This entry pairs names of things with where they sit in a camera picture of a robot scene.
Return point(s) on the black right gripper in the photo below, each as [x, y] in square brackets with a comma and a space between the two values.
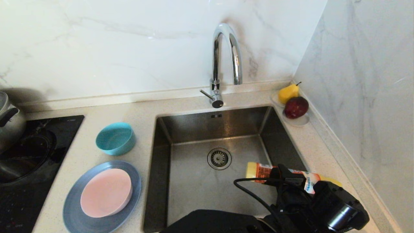
[296, 200]

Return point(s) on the orange dish soap bottle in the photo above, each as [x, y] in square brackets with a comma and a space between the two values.
[260, 171]

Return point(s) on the metal sink drain strainer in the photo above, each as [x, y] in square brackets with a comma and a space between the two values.
[219, 158]

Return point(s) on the stainless steel sink basin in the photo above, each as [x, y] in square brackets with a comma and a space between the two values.
[194, 194]

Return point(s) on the small white fruit dish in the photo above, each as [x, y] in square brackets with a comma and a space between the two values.
[300, 122]

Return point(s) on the dark red apple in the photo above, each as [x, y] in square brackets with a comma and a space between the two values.
[296, 107]

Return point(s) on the yellow pear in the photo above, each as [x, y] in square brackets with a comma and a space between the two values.
[288, 93]

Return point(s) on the chrome gooseneck faucet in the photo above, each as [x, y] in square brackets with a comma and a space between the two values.
[236, 55]

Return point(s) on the teal plastic bowl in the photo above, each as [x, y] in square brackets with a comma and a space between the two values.
[114, 140]

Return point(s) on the pink plastic bowl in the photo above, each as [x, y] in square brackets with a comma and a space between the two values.
[105, 194]

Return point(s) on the blue round plate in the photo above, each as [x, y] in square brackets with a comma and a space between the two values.
[72, 207]

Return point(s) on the black induction cooktop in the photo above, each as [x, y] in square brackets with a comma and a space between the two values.
[19, 207]

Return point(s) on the steel cooking pot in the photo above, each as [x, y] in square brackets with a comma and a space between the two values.
[11, 126]

